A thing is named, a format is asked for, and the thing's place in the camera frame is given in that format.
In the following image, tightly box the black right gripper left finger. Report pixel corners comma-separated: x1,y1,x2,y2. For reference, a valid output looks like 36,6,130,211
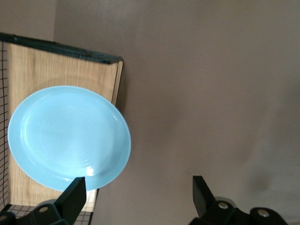
31,177,86,225

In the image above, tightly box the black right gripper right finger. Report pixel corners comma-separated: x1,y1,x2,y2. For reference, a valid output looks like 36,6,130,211
189,175,237,225

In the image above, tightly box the light blue plate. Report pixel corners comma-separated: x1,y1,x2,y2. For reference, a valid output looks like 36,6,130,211
7,85,131,192

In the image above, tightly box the wooden board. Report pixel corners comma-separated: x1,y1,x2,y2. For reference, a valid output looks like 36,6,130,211
7,43,124,213

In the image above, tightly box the black wire basket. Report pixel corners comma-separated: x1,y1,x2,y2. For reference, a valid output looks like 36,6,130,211
0,32,122,225

